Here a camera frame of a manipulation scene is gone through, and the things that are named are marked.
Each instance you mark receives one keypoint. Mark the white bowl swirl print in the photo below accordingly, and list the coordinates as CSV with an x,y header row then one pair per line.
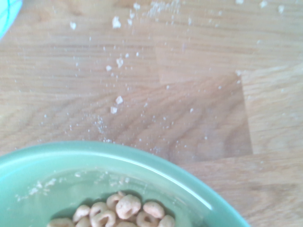
x,y
8,14

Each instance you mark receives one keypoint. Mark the cereal crumb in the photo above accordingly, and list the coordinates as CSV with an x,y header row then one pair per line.
x,y
73,25
116,22

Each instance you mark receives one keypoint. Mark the green ceramic bowl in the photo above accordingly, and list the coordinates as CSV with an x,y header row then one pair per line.
x,y
146,165

